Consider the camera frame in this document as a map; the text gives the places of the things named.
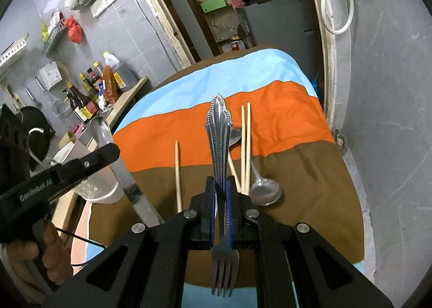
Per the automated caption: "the dark soy sauce bottle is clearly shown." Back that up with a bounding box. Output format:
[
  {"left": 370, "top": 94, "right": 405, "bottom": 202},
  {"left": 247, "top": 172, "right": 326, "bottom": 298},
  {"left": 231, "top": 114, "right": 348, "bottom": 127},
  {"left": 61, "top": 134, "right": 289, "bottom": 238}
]
[{"left": 67, "top": 82, "right": 99, "bottom": 121}]

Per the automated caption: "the white wall switch panel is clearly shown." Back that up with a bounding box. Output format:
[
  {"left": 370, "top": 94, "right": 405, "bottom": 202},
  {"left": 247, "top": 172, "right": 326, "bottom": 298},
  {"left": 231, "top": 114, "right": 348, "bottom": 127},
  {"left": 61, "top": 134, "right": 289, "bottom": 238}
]
[{"left": 90, "top": 0, "right": 116, "bottom": 18}]

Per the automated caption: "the ornate silver fork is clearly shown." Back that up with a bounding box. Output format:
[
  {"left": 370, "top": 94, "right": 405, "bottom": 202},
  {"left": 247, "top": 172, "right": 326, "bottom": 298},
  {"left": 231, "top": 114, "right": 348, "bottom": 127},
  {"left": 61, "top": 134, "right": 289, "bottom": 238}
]
[{"left": 205, "top": 93, "right": 239, "bottom": 298}]

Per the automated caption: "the large oil jug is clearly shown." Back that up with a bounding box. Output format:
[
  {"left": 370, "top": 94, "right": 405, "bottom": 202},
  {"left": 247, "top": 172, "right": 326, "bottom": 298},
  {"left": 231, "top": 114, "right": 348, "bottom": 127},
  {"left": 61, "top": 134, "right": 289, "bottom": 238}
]
[{"left": 103, "top": 51, "right": 138, "bottom": 92}]

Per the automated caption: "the person's left hand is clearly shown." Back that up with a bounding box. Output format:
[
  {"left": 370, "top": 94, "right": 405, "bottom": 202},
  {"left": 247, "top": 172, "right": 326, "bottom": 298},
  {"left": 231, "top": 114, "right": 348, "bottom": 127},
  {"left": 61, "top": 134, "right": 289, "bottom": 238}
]
[{"left": 6, "top": 219, "right": 74, "bottom": 287}]

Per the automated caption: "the black wok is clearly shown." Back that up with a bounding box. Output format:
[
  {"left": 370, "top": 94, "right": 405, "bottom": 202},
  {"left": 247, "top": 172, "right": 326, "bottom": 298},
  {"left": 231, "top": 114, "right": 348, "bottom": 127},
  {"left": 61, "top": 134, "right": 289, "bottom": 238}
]
[{"left": 21, "top": 106, "right": 55, "bottom": 161}]

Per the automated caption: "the green box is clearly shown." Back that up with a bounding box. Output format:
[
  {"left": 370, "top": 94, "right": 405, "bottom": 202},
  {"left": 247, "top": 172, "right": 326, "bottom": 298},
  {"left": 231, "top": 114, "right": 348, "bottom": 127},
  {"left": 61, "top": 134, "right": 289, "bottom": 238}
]
[{"left": 201, "top": 0, "right": 226, "bottom": 13}]

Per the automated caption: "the mesh strainer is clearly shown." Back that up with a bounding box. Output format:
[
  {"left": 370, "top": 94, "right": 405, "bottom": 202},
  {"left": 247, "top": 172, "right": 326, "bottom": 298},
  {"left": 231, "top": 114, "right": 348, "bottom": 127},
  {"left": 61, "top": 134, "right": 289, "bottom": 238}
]
[{"left": 35, "top": 78, "right": 72, "bottom": 119}]

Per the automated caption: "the red white bottle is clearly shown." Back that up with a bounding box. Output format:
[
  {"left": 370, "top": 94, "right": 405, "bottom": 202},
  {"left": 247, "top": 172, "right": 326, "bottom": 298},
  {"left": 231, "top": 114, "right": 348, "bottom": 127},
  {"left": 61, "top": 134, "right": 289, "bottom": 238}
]
[{"left": 230, "top": 39, "right": 246, "bottom": 51}]

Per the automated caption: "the grey cabinet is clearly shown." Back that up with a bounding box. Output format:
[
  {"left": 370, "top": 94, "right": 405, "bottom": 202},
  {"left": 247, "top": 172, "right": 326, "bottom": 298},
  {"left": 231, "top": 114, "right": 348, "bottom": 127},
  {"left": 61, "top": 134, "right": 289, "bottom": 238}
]
[{"left": 237, "top": 0, "right": 324, "bottom": 79}]

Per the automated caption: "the silver table knife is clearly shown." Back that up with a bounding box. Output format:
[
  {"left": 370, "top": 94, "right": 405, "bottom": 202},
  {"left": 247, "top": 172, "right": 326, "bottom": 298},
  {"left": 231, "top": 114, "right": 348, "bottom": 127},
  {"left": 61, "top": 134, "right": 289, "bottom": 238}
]
[{"left": 89, "top": 116, "right": 164, "bottom": 227}]

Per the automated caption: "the orange sauce bottle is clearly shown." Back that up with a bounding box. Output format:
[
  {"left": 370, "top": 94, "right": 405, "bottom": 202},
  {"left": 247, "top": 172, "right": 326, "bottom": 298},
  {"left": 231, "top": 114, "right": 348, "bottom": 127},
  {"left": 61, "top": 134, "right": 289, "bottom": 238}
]
[{"left": 103, "top": 65, "right": 118, "bottom": 104}]

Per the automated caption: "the white wall rack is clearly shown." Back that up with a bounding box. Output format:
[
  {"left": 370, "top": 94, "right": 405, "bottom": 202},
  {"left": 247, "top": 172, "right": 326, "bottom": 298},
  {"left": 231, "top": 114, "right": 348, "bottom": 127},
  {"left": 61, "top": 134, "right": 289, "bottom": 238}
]
[{"left": 1, "top": 33, "right": 29, "bottom": 69}]

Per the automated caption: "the silver spoon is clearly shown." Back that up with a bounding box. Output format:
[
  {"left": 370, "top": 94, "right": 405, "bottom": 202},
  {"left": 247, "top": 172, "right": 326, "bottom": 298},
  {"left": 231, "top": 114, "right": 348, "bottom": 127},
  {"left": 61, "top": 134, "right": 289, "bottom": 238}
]
[
  {"left": 249, "top": 160, "right": 283, "bottom": 207},
  {"left": 229, "top": 127, "right": 242, "bottom": 147}
]

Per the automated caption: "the red plastic bag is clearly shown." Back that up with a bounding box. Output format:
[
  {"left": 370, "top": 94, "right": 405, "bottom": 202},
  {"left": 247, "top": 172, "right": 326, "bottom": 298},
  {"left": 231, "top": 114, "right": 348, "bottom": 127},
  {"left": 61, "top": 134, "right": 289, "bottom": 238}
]
[{"left": 65, "top": 15, "right": 83, "bottom": 44}]

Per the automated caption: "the white plastic utensil cup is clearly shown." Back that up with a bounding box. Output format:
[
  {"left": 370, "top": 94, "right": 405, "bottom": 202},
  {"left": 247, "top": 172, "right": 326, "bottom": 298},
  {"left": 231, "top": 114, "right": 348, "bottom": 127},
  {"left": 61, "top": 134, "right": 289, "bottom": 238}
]
[{"left": 53, "top": 141, "right": 124, "bottom": 204}]

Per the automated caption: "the wire wall basket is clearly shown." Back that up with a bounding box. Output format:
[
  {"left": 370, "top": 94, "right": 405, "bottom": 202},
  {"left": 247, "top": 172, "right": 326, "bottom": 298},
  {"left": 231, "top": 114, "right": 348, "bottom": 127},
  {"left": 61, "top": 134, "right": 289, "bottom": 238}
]
[{"left": 42, "top": 18, "right": 67, "bottom": 57}]

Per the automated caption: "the sink faucet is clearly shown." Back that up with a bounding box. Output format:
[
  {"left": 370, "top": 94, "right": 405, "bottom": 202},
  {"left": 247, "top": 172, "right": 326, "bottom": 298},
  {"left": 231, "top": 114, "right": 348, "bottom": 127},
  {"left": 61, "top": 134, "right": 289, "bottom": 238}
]
[{"left": 29, "top": 127, "right": 50, "bottom": 161}]

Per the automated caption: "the white wall box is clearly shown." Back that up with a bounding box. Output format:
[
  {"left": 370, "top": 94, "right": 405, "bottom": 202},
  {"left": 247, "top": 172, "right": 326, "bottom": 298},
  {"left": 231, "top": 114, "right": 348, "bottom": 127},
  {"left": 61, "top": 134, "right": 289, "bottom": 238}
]
[{"left": 39, "top": 61, "right": 63, "bottom": 91}]

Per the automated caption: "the striped blue orange brown cloth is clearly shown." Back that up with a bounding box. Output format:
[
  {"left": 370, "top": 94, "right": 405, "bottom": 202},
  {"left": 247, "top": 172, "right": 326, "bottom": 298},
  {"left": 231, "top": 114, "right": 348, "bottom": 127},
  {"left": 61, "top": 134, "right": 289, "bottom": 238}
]
[{"left": 70, "top": 45, "right": 366, "bottom": 308}]

